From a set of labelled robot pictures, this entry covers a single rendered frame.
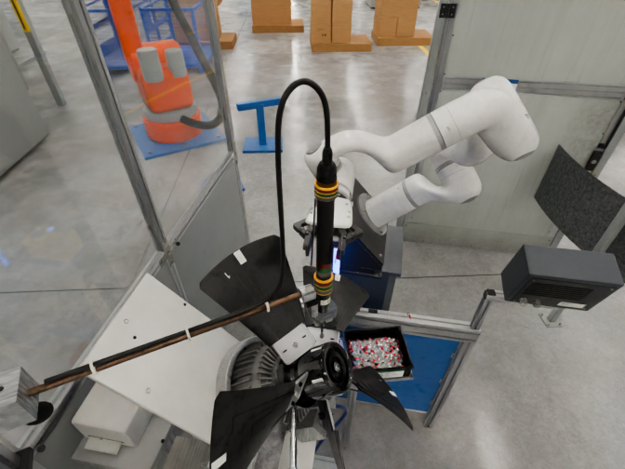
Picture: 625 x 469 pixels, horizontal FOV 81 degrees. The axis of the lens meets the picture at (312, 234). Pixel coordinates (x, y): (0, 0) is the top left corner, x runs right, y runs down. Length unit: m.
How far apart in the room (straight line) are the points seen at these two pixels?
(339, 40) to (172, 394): 7.79
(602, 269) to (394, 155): 0.75
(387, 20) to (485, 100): 7.97
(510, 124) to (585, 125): 1.86
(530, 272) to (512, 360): 1.42
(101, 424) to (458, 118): 1.19
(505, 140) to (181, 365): 0.93
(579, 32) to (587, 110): 0.45
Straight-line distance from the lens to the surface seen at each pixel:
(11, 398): 0.82
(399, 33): 8.94
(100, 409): 1.29
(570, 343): 2.89
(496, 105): 0.91
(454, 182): 1.36
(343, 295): 1.11
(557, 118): 2.73
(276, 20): 9.90
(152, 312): 0.96
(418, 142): 0.88
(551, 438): 2.47
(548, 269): 1.29
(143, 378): 0.92
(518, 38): 2.50
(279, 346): 0.91
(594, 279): 1.34
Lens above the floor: 2.02
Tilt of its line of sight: 41 degrees down
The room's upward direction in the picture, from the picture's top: straight up
